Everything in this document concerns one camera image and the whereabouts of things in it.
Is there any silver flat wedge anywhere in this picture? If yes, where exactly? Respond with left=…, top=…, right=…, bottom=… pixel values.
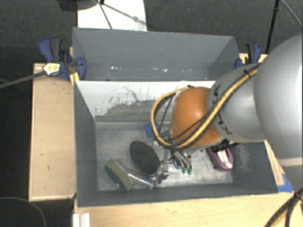
left=127, top=173, right=155, bottom=189

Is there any black oval disc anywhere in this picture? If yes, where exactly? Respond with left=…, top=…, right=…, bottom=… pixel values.
left=129, top=140, right=162, bottom=178

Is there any green and yellow sponge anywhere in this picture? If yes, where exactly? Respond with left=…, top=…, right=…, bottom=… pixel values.
left=104, top=158, right=134, bottom=192

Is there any blue block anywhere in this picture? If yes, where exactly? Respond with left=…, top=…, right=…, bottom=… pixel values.
left=144, top=122, right=155, bottom=139

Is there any grey metal bin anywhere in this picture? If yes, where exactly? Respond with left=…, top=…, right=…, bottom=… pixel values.
left=71, top=26, right=279, bottom=208

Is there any pale wood board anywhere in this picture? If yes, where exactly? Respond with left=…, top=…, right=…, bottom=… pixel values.
left=28, top=62, right=78, bottom=202

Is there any purple oval ring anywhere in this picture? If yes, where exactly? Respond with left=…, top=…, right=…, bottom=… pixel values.
left=206, top=147, right=235, bottom=172

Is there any black cylinder on white bracket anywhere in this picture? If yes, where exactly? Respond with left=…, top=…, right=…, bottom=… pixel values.
left=210, top=140, right=234, bottom=169

